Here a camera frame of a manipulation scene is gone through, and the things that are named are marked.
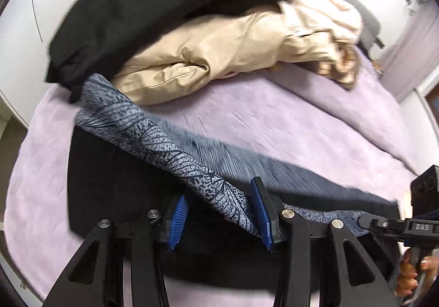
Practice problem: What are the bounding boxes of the black pants with patterned trim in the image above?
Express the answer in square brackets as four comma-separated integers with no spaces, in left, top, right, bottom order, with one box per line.
[68,74,399,291]

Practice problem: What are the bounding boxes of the person's right hand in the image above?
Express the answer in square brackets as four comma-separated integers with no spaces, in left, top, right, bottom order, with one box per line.
[394,249,438,297]

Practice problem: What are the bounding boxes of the brown patterned garment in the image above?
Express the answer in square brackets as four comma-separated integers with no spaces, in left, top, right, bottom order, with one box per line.
[307,42,361,91]

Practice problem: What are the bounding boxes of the beige puffer jacket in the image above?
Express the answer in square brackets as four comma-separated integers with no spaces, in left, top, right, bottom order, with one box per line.
[111,0,363,105]

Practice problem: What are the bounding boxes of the black garment on bed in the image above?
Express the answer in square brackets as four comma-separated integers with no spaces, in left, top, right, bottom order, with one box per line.
[45,0,280,102]

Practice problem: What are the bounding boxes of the white wardrobe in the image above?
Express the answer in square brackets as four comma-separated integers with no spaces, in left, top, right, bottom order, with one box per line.
[1,0,77,125]

